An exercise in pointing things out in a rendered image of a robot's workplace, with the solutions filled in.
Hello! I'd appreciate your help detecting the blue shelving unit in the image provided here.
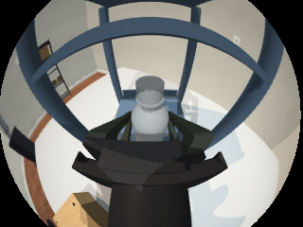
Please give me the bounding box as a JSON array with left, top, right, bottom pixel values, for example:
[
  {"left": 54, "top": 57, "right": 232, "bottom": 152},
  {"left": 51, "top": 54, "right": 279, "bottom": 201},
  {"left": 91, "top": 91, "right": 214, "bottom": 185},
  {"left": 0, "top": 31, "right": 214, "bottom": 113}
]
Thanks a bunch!
[{"left": 15, "top": 0, "right": 284, "bottom": 149}]

